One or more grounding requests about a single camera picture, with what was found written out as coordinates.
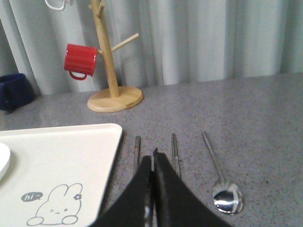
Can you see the dark blue mug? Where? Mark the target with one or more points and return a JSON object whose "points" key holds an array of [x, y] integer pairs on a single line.
{"points": [[15, 91]]}

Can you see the grey pleated curtain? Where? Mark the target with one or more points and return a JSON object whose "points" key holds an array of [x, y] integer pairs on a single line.
{"points": [[179, 41]]}

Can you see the silver spoon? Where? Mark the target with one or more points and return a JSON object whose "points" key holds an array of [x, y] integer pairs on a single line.
{"points": [[226, 195]]}

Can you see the beige rabbit serving tray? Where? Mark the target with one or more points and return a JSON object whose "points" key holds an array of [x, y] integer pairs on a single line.
{"points": [[57, 176]]}

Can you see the white round plate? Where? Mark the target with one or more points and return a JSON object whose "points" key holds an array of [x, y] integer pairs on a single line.
{"points": [[4, 159]]}

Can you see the silver metal chopstick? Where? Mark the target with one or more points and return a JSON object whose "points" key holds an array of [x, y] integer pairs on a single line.
{"points": [[136, 153], [175, 157]]}

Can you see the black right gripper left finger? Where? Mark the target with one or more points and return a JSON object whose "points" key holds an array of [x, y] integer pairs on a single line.
{"points": [[128, 209]]}

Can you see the red ribbed mug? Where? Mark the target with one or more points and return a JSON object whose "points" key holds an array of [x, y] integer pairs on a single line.
{"points": [[80, 61]]}

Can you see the wooden mug tree stand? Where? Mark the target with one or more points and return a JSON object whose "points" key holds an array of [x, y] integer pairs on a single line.
{"points": [[115, 98]]}

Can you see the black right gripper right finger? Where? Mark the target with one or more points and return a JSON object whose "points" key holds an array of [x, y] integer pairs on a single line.
{"points": [[176, 205]]}

